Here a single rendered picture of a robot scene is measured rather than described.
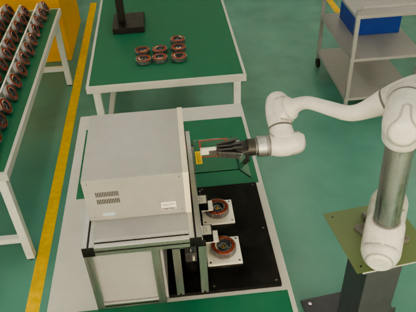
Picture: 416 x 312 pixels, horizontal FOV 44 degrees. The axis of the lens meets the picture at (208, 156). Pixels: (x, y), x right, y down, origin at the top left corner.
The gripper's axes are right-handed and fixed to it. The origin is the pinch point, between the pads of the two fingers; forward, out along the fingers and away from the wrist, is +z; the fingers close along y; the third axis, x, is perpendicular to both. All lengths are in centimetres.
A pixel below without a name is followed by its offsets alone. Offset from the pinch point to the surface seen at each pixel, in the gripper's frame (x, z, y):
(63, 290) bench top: -43, 66, -31
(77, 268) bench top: -43, 61, -20
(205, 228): -26.2, 4.0, -19.5
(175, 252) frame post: -15.9, 17.1, -40.2
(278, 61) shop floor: -118, -95, 287
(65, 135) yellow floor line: -118, 107, 190
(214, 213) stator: -36.6, -1.4, -1.1
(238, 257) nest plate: -40.0, -8.9, -25.7
